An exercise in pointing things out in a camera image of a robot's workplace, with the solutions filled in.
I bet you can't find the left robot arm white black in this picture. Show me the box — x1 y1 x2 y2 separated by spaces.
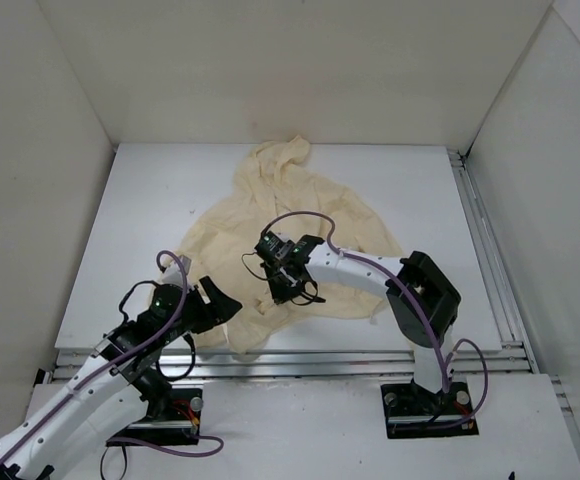
0 277 242 479

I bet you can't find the cream yellow hooded jacket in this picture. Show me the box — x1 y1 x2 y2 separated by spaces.
179 137 403 354

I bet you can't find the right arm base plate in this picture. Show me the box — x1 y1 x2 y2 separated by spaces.
380 381 479 440

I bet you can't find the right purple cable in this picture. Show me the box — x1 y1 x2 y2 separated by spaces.
262 212 490 426

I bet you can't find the black loop cable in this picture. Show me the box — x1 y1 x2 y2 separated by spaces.
99 444 130 480

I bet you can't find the aluminium front rail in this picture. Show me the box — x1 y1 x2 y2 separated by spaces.
49 342 534 383

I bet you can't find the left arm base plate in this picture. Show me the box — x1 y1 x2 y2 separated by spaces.
106 386 203 447

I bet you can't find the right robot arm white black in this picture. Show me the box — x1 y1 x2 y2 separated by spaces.
254 232 461 412

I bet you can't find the aluminium side rail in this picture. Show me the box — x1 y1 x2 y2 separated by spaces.
448 150 580 464

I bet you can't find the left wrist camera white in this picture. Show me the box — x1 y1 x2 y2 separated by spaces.
161 255 191 288

